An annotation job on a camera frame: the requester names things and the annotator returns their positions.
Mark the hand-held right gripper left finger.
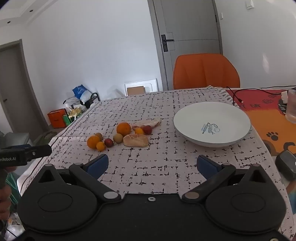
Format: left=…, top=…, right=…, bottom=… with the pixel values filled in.
left=37, top=153, right=122, bottom=204

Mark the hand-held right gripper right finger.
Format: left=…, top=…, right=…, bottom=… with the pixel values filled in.
left=196, top=155, right=270, bottom=205

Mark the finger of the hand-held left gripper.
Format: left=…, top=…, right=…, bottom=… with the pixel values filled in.
left=25, top=145, right=52, bottom=163

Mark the medium orange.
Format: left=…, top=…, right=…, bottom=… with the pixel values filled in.
left=87, top=136, right=101, bottom=149

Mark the beige pomelo segment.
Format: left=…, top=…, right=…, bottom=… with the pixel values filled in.
left=123, top=134, right=149, bottom=147

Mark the white plate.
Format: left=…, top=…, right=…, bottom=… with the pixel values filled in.
left=173, top=101, right=252, bottom=147

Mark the person's left hand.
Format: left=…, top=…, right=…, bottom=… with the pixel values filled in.
left=0, top=185, right=12, bottom=219

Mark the olive bag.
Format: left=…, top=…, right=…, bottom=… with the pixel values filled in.
left=34, top=131, right=59, bottom=146

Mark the grey cushion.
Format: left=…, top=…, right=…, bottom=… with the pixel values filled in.
left=4, top=132, right=31, bottom=149

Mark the green striped cloth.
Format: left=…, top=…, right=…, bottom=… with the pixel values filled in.
left=6, top=173, right=22, bottom=205

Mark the orange box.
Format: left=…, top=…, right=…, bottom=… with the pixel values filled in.
left=48, top=108, right=70, bottom=128

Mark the large orange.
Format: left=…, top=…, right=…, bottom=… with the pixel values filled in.
left=116, top=122, right=132, bottom=137

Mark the black patterned white tablecloth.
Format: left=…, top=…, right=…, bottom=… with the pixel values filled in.
left=17, top=86, right=293, bottom=241

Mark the grey side door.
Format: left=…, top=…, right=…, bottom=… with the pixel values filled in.
left=0, top=39, right=49, bottom=135

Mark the pink pomelo segment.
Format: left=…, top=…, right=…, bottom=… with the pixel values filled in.
left=131, top=119, right=161, bottom=129

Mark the black metal rack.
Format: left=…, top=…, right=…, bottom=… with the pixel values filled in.
left=83, top=92, right=101, bottom=109

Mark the orange printed mat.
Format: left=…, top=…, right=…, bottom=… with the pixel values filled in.
left=225, top=88, right=296, bottom=167

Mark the blue plastic bag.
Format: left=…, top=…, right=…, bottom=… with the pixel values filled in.
left=72, top=84, right=90, bottom=102

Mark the black device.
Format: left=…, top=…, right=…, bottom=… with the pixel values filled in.
left=275, top=151, right=296, bottom=180

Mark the cardboard piece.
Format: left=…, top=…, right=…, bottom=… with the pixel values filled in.
left=127, top=86, right=145, bottom=95

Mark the orange chair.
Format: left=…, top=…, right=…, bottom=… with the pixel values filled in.
left=173, top=54, right=240, bottom=90

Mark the white framed panel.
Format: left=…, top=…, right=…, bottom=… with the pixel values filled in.
left=124, top=78, right=159, bottom=96

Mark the clear plastic cup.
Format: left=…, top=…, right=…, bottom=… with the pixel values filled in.
left=285, top=89, right=296, bottom=124

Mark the black cable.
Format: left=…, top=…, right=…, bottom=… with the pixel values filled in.
left=227, top=86, right=296, bottom=104

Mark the black door handle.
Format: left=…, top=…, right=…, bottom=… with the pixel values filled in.
left=161, top=34, right=174, bottom=52

